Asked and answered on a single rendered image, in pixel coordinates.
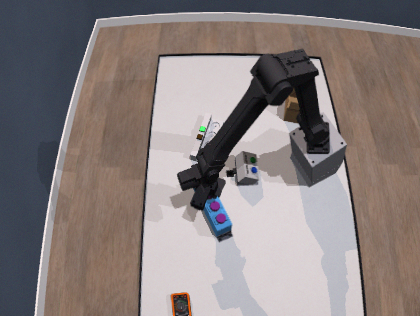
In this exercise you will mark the small brown cardboard box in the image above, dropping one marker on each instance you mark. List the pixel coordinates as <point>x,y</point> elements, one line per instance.
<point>292,108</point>

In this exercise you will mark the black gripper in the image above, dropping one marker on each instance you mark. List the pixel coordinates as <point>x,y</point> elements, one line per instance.
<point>221,184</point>

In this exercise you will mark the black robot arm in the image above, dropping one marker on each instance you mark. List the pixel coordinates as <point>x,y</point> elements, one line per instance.
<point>279,74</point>

